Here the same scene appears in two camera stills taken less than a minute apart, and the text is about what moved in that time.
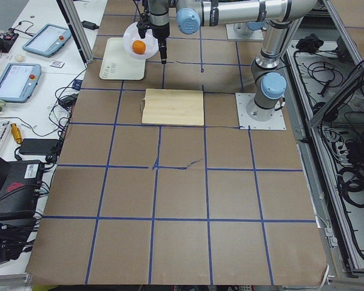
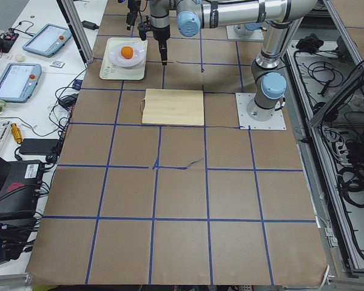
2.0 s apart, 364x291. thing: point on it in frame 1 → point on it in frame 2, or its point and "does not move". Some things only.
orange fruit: [139, 46] → [127, 52]
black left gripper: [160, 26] does not move
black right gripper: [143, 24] → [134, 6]
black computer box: [18, 197] does not move
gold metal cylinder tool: [16, 133] does not move
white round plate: [131, 34] → [127, 54]
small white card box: [57, 63] does not move
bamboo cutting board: [173, 107] does not move
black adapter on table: [90, 25] does not move
